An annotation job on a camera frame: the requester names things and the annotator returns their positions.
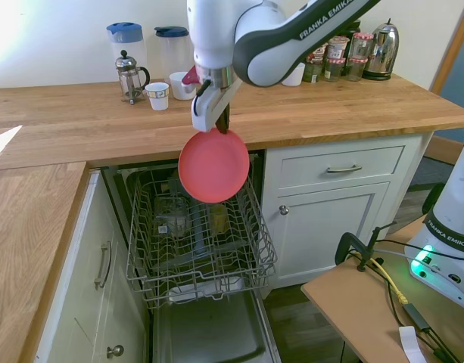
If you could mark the black screw clamp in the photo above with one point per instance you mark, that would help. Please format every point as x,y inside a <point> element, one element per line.
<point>343,242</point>

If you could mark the stainless steel kettle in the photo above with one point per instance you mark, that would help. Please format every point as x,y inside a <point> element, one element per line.
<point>381,49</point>

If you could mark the stainless dishwasher door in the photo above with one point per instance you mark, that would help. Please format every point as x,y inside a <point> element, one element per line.
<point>209,332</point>

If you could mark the round metal door knob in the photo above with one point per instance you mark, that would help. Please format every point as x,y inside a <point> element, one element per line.
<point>284,210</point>

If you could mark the white plastic pot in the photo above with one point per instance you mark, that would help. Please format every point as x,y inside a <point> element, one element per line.
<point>338,47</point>

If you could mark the white ceramic cup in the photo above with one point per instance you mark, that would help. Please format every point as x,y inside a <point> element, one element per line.
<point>176,86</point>
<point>296,77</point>

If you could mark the white paper cup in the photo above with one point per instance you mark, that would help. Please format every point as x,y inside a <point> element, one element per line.
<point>157,96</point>

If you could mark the wooden door frame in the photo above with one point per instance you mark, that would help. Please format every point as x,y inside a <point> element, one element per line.
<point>449,53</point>

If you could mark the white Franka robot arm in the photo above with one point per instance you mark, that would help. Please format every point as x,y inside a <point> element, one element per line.
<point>269,38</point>

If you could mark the wooden mounting board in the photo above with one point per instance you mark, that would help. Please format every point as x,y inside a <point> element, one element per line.
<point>352,302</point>

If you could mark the white paper strip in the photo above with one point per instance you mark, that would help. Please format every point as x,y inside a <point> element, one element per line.
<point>411,344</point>

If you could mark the white cabinet door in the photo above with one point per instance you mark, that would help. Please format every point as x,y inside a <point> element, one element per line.
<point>330,234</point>

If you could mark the clear pitcher light blue lid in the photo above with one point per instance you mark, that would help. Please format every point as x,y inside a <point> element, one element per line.
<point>123,39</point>

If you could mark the white cabinet drawer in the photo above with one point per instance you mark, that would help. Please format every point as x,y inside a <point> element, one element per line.
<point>311,166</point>

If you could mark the glass French press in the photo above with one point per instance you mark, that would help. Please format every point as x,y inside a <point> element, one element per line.
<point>129,79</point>

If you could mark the white plastic tray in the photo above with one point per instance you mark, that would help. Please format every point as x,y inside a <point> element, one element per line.
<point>201,289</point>

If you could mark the red round plate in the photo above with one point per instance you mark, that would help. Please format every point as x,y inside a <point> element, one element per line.
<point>212,166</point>

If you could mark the yellow cup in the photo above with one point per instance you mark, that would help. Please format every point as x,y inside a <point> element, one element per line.
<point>218,219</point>

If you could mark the tall jar gingham lid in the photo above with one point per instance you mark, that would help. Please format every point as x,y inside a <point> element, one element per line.
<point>362,45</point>

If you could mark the dark green jar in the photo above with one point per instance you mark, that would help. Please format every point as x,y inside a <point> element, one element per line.
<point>313,72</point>

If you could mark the clear glass container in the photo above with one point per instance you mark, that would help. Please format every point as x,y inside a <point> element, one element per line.
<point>171,215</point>

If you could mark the clear pitcher dark blue lid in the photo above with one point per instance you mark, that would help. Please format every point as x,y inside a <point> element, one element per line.
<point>171,53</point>

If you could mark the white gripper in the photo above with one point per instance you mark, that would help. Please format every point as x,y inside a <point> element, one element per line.
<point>205,109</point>

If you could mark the cream cabinet door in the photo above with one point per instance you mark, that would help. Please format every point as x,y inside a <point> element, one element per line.
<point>84,302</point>

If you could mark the short jar gingham lid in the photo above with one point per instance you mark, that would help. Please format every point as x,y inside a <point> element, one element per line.
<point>357,70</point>
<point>334,70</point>

